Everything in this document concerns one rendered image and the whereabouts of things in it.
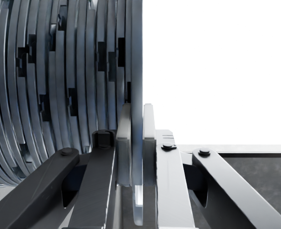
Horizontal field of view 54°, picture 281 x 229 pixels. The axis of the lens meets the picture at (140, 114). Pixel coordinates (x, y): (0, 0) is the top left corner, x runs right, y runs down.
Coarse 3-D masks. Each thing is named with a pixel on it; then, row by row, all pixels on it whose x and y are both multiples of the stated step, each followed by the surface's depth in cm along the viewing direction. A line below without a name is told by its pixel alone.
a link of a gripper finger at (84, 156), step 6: (84, 156) 15; (84, 162) 14; (78, 168) 14; (84, 168) 14; (72, 174) 14; (78, 174) 14; (66, 180) 14; (72, 180) 14; (78, 180) 14; (66, 186) 14; (72, 186) 14; (78, 186) 14
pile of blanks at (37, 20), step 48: (0, 0) 25; (48, 0) 25; (96, 0) 29; (0, 48) 24; (48, 48) 24; (96, 48) 24; (0, 96) 24; (48, 96) 27; (96, 96) 24; (0, 144) 26; (48, 144) 26
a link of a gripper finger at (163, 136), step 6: (156, 132) 18; (162, 132) 18; (168, 132) 18; (156, 138) 17; (162, 138) 17; (168, 138) 17; (156, 144) 16; (186, 156) 14; (186, 162) 14; (186, 168) 14; (192, 168) 14; (186, 174) 14; (192, 174) 14; (198, 174) 14; (186, 180) 14; (192, 180) 14; (198, 180) 14; (204, 180) 14; (192, 186) 14; (198, 186) 14; (204, 186) 14
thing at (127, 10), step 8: (128, 0) 25; (128, 8) 25; (128, 16) 24; (128, 24) 24; (128, 32) 24; (128, 40) 24; (128, 48) 24; (128, 56) 24; (128, 64) 24; (128, 72) 24; (128, 80) 24
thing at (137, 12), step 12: (132, 0) 18; (132, 12) 18; (132, 24) 18; (132, 36) 18; (132, 48) 17; (132, 60) 17; (132, 72) 17; (132, 84) 17; (132, 96) 17; (132, 108) 18; (132, 120) 18; (132, 132) 18; (132, 144) 18; (132, 156) 19; (132, 168) 19; (132, 180) 20
